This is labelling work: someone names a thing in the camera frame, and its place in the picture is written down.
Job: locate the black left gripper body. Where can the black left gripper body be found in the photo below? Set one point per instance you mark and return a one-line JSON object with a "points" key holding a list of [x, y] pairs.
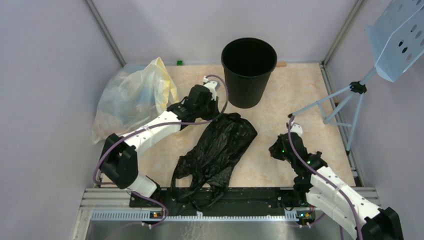
{"points": [[207, 112]]}

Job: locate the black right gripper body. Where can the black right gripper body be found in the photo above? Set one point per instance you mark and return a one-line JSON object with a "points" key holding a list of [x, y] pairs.
{"points": [[278, 151]]}

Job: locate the black plastic trash bag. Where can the black plastic trash bag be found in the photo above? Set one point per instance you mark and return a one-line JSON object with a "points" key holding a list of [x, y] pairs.
{"points": [[212, 160]]}

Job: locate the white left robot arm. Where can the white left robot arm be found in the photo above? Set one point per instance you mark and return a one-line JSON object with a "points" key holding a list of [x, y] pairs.
{"points": [[119, 157]]}

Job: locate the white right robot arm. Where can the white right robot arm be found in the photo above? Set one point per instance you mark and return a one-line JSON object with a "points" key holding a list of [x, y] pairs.
{"points": [[316, 184]]}

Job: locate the black plastic trash bin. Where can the black plastic trash bin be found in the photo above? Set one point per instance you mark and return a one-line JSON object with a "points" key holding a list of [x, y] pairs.
{"points": [[247, 63]]}

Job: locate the translucent yellow plastic bag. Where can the translucent yellow plastic bag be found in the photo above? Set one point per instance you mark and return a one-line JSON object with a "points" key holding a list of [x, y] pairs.
{"points": [[134, 96]]}

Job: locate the small wooden block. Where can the small wooden block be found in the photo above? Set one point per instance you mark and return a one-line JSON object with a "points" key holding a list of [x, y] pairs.
{"points": [[281, 64]]}

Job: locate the light blue tripod stand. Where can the light blue tripod stand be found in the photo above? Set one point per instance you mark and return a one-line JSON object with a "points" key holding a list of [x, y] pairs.
{"points": [[354, 88]]}

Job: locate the perforated light blue panel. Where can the perforated light blue panel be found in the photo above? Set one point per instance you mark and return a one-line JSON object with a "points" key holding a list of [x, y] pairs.
{"points": [[396, 39]]}

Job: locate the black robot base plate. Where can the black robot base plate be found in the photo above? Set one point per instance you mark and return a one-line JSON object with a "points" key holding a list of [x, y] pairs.
{"points": [[235, 202]]}

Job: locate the white slotted cable duct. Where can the white slotted cable duct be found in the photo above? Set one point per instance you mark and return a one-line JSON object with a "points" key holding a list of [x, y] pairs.
{"points": [[151, 216]]}

